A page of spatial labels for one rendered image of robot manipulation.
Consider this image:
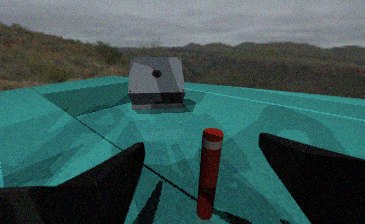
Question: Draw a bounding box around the red peg with white band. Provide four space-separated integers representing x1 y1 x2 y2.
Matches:
197 128 224 220

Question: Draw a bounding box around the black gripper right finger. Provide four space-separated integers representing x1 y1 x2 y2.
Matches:
259 133 365 224

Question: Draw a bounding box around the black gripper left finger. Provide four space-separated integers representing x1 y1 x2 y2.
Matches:
0 142 145 224

